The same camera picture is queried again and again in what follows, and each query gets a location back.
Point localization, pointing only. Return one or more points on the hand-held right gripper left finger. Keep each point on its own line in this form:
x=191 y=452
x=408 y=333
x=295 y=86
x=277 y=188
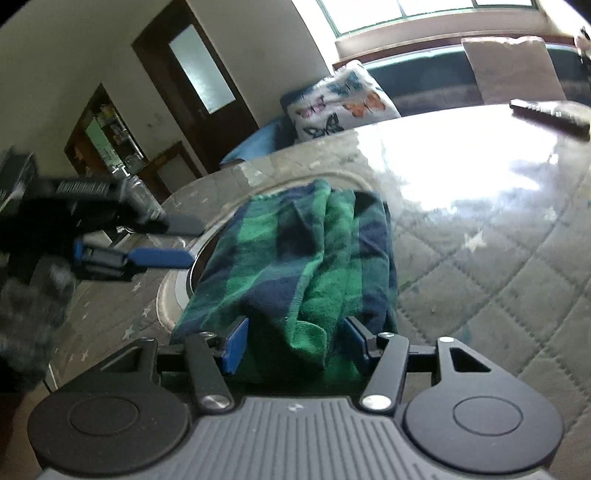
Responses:
x=236 y=344

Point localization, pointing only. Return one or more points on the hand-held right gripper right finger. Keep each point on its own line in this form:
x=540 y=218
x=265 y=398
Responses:
x=356 y=341

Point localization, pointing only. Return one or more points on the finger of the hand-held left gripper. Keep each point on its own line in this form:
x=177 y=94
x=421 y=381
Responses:
x=161 y=258
x=180 y=226

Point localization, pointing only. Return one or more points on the green plaid cloth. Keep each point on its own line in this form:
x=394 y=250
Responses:
x=286 y=258

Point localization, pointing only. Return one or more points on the small wooden cabinet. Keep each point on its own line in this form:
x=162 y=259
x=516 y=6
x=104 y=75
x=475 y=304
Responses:
x=173 y=170

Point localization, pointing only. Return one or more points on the dark wooden display shelf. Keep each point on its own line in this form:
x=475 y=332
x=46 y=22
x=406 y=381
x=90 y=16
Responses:
x=106 y=134

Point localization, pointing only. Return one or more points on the dark wooden door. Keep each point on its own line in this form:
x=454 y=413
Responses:
x=203 y=92

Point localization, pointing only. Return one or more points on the grey quilted table cover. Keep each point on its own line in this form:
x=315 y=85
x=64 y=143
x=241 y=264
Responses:
x=485 y=277

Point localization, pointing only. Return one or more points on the butterfly print pillow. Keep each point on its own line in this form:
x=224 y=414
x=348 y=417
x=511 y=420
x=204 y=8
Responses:
x=341 y=106

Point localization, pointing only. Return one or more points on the blue sofa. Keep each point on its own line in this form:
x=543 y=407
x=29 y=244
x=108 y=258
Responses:
x=415 y=78

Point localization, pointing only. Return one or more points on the black remote control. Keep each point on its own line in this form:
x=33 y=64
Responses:
x=549 y=113

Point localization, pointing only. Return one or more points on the beige pillow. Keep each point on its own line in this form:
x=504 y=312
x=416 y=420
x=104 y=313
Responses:
x=512 y=69

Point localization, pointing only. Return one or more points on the window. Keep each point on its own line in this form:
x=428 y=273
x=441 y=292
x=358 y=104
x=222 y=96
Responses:
x=415 y=11

